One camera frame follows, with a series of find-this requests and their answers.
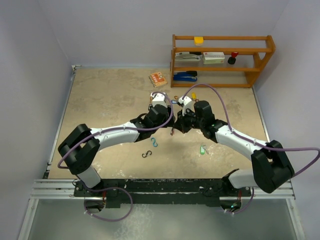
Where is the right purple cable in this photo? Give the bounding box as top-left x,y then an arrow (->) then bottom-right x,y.
181,83 -> 320,216

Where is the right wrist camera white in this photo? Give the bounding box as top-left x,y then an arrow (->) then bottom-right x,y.
177,96 -> 193,116

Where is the wooden shelf rack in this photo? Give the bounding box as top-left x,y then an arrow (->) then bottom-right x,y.
170,35 -> 276,88

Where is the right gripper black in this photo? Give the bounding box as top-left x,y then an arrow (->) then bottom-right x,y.
172,107 -> 204,134

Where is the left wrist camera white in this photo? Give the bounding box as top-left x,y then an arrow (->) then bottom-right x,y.
150,92 -> 167,107

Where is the black base frame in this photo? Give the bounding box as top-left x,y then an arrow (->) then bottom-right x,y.
73,176 -> 252,209

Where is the red black stamp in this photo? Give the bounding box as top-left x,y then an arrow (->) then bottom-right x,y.
227,52 -> 239,65

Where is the white red box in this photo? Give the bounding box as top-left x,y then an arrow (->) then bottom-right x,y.
202,52 -> 225,64

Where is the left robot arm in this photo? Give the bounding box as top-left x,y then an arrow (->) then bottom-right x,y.
58,104 -> 174,196

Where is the black S carabiner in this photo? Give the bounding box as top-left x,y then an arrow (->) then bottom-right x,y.
141,150 -> 152,158

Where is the blue black stapler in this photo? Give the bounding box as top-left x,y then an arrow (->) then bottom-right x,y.
173,70 -> 198,82

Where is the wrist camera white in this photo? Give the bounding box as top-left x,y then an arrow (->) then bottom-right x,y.
150,92 -> 167,107
177,96 -> 193,116

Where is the yellow box on shelf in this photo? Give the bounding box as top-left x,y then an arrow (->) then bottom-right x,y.
193,36 -> 204,46

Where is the silver key with yellow tag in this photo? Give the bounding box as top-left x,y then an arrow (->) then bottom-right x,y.
191,92 -> 197,101

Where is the silver key with green tag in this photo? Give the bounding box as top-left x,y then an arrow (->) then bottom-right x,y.
199,144 -> 209,155

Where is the light-blue S carabiner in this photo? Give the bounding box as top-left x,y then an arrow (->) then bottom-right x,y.
150,137 -> 158,147

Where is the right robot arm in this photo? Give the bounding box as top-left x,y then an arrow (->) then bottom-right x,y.
174,97 -> 295,196

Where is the white stapler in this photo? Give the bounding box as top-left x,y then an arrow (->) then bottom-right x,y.
174,51 -> 202,62

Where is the orange spiral notebook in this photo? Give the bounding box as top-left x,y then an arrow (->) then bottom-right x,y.
148,72 -> 168,88

